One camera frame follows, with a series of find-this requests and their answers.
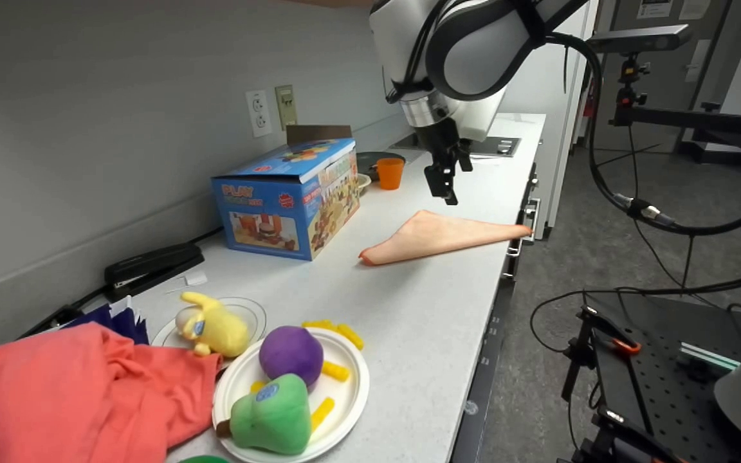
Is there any dark blue cloth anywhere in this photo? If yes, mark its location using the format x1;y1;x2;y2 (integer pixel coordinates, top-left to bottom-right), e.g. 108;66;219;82
66;293;151;347

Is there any blue play food box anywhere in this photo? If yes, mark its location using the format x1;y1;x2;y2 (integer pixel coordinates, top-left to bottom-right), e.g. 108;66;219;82
209;123;364;263

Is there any under-counter drawer cabinet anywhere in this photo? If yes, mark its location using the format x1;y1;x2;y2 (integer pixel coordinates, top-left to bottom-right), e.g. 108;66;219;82
445;190;544;463

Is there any thin black floor cable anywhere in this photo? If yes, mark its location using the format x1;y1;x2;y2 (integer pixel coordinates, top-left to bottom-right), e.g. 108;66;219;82
526;261;741;355

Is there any white paper plate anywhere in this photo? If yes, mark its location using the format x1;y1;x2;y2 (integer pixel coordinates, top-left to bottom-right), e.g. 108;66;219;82
211;325;372;463

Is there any black stereo camera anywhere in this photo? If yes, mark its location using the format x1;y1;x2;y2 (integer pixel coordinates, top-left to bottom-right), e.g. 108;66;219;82
597;20;695;56

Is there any black breadboard table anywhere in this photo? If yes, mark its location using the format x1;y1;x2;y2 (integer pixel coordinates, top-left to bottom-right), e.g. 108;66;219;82
585;290;741;463

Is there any black glass cooktop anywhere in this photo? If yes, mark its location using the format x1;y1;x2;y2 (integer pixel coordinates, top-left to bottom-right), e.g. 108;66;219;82
387;131;521;160

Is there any black stapler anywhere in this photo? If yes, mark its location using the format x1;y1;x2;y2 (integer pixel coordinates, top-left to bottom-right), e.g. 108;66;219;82
99;239;205;304

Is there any green plush pear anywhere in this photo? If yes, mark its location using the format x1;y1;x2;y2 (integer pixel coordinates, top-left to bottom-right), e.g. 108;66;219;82
214;371;313;457

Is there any white wall outlet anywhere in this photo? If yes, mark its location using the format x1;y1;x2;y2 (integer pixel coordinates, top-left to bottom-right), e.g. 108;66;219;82
245;88;277;140

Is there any yellow plush toy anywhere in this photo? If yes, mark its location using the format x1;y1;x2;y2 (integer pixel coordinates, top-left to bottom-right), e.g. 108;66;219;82
174;290;254;361

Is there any orange microfiber cloth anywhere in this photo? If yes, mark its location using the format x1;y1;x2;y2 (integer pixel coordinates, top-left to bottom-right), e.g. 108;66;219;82
356;208;535;270

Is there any orange plastic cup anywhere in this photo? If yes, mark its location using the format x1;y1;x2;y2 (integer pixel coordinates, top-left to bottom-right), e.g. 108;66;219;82
372;154;409;194

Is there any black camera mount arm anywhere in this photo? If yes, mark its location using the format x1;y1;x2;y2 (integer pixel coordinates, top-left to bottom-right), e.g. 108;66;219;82
613;52;741;174

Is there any beige wall switch plate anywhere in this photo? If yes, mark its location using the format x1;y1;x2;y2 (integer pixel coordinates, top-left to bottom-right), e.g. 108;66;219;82
272;82;300;131

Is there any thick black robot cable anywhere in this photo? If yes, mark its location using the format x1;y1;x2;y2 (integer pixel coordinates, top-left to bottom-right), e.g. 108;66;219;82
548;30;741;239

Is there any coral red cloth pile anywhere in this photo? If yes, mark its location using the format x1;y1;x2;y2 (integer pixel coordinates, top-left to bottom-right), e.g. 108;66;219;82
0;321;223;463

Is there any purple plush ball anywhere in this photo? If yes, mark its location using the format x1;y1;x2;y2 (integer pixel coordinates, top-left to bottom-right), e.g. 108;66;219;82
257;325;326;389

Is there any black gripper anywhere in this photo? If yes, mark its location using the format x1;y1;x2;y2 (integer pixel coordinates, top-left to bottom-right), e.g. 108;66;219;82
414;117;476;208

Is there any black clamp orange handle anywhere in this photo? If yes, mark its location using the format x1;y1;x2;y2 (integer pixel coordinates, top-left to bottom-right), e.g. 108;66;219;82
558;304;649;406

